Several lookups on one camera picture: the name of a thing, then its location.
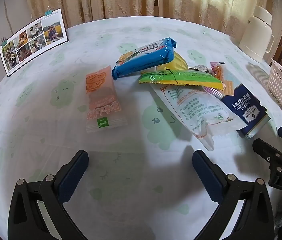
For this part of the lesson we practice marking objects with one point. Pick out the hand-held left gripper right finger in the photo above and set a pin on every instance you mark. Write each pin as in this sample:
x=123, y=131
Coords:
x=205, y=175

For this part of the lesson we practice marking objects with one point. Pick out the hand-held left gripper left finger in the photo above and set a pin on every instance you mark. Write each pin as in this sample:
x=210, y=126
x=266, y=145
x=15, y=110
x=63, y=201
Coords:
x=73, y=177

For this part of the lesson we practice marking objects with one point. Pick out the white printed snack packet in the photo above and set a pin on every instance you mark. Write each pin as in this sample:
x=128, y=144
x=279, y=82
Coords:
x=198, y=110

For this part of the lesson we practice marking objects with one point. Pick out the green yellow snack packet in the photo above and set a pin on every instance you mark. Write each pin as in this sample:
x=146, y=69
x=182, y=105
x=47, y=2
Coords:
x=180, y=77

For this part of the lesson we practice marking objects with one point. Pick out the yellow jelly cup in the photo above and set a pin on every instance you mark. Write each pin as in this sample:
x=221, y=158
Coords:
x=178, y=62

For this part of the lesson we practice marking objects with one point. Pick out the navy cracker packet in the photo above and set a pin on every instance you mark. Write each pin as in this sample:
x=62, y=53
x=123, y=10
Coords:
x=248, y=110

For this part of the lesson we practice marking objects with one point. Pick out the small orange cracker packet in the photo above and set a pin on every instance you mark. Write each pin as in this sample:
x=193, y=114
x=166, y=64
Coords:
x=228, y=87

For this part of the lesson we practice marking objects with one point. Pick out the orange translucent snack packet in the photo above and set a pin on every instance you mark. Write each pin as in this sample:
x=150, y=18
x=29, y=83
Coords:
x=101, y=92

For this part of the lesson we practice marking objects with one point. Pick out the small orange snack packet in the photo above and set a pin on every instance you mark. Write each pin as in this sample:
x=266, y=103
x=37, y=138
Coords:
x=218, y=72

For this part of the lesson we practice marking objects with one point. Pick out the silver patterned candy wrapper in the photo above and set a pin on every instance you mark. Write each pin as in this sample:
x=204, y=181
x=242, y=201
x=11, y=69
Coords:
x=199, y=68

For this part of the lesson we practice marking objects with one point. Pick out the white thermos jug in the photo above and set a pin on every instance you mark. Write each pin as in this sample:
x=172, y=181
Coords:
x=254, y=35

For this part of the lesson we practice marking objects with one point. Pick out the blue cracker packet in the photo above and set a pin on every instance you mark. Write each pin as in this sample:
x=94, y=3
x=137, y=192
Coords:
x=143, y=60

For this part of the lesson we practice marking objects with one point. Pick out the photo collage board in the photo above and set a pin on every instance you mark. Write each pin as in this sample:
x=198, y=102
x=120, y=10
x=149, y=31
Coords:
x=33, y=40

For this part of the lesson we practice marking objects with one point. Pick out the teal binder clip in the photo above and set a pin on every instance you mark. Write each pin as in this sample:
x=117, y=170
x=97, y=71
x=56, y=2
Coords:
x=48, y=11
x=4, y=41

